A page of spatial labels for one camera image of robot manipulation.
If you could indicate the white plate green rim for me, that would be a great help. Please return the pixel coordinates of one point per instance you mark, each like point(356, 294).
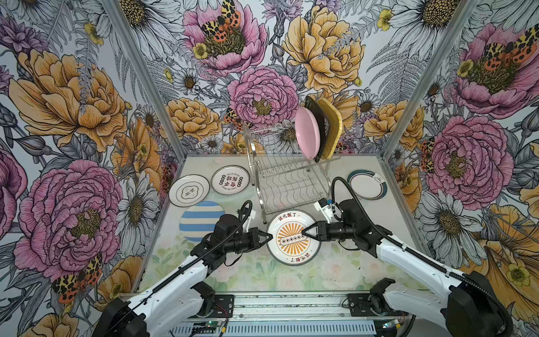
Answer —
point(189, 190)

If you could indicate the pink round plate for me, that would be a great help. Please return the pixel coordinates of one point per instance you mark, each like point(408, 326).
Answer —
point(307, 133)

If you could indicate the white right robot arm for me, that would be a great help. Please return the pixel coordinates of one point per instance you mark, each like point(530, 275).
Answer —
point(464, 304)

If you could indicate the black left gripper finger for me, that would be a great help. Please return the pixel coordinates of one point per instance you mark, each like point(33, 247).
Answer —
point(263, 235)
point(262, 242)

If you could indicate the black floral square plate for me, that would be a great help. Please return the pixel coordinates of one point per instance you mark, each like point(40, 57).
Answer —
point(313, 106)

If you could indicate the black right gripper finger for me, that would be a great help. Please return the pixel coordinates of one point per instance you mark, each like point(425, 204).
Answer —
point(320, 237)
point(318, 227)

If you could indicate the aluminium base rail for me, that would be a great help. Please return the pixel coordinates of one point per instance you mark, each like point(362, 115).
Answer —
point(259, 314)

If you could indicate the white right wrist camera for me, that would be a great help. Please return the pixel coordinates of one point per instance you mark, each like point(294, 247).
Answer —
point(326, 208)

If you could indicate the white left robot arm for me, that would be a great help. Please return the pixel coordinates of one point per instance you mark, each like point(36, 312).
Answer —
point(183, 293)

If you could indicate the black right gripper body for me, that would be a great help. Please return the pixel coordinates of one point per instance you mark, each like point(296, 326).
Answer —
point(321, 230)

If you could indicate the yellow woven square plate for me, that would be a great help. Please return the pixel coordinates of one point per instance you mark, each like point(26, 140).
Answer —
point(334, 117)

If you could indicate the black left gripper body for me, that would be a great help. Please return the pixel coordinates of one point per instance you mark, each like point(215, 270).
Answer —
point(255, 241)

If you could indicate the white plate red characters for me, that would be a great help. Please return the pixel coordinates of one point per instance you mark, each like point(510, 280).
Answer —
point(230, 180)

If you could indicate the chrome two-tier dish rack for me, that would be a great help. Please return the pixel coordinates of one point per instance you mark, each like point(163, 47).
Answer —
point(282, 176)

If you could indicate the white plate green red band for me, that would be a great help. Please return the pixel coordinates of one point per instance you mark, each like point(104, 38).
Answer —
point(367, 185)

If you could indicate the white plate orange sunburst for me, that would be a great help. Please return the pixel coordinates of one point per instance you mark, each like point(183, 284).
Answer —
point(289, 245)

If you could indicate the blue white striped plate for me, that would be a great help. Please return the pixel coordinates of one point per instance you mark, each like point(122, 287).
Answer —
point(199, 220)

